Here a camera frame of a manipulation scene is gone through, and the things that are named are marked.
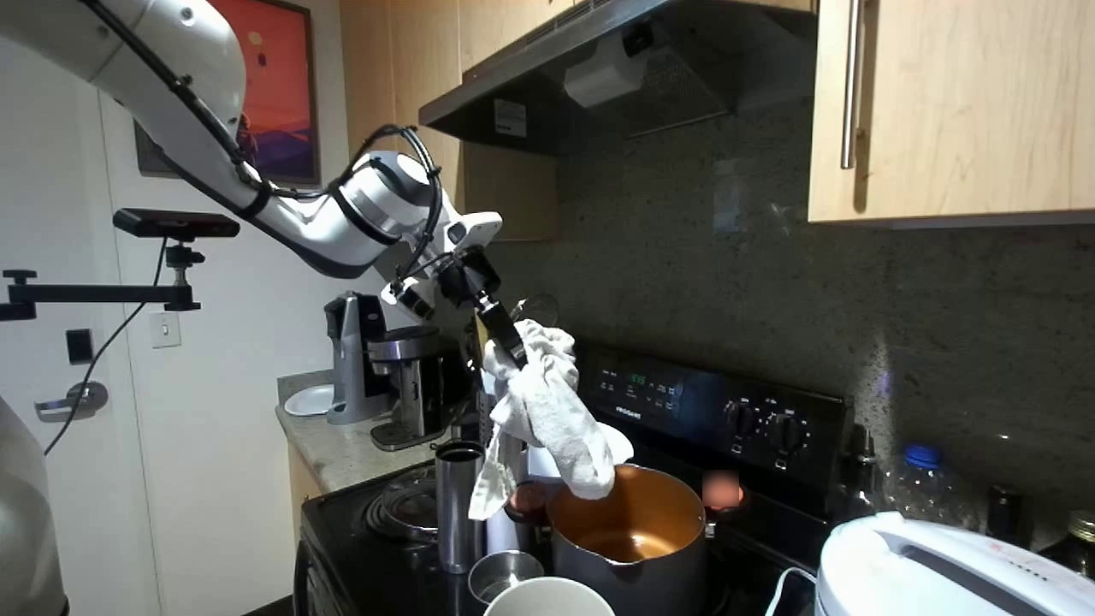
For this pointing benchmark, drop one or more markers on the black camera on mount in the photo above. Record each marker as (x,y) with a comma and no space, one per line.
(181,234)

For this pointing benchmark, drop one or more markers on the black stove control panel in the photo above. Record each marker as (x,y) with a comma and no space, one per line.
(767,436)

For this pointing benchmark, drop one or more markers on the range hood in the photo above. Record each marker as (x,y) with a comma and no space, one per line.
(625,66)

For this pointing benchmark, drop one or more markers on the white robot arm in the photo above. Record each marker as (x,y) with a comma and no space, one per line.
(181,69)

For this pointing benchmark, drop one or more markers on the wooden upper cabinet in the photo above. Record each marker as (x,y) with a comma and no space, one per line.
(952,111)

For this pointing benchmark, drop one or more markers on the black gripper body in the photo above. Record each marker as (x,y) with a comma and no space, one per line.
(466,277)

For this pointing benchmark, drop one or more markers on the red framed painting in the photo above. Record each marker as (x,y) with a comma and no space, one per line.
(278,109)

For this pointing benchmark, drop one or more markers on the copper interior pot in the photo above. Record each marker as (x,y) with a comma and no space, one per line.
(642,547)

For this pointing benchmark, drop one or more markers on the small white bowl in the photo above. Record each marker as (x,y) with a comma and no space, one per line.
(550,597)

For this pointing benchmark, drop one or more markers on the plastic water bottle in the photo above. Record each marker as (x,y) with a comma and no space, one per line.
(921,486)

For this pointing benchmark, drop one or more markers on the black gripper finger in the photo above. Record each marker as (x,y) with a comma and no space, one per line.
(502,329)

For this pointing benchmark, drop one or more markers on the steel tumbler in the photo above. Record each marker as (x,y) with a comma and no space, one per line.
(456,468)

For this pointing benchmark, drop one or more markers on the white cloth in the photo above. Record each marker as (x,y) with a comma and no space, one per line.
(538,405)

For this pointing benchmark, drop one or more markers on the coffee maker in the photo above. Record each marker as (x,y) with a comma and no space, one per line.
(406,381)

